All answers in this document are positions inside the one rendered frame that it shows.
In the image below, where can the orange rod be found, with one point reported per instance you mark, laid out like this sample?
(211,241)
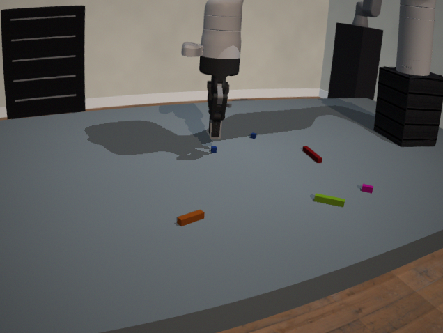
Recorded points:
(190,217)

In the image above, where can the lime green rod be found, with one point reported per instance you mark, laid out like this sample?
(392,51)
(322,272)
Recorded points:
(329,200)

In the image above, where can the magenta block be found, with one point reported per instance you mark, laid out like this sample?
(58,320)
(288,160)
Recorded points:
(367,188)

